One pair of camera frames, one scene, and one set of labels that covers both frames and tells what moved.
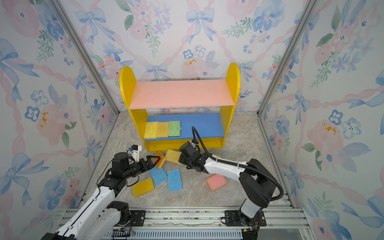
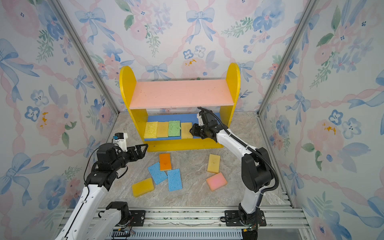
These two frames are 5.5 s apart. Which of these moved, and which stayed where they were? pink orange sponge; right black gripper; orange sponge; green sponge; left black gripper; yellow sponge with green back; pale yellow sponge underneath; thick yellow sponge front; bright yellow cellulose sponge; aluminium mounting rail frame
Moved: orange sponge; left black gripper; right black gripper; pale yellow sponge underneath
Stayed: yellow sponge with green back; pink orange sponge; green sponge; bright yellow cellulose sponge; aluminium mounting rail frame; thick yellow sponge front
